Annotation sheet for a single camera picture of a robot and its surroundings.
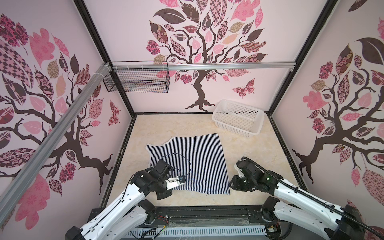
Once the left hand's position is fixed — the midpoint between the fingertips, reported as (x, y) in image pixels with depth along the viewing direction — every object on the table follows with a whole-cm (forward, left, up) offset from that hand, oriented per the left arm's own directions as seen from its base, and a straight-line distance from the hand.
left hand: (166, 189), depth 75 cm
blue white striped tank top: (+21, -17, -7) cm, 29 cm away
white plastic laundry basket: (+56, -51, -7) cm, 76 cm away
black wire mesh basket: (+63, +14, +26) cm, 69 cm away
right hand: (+3, -33, -1) cm, 33 cm away
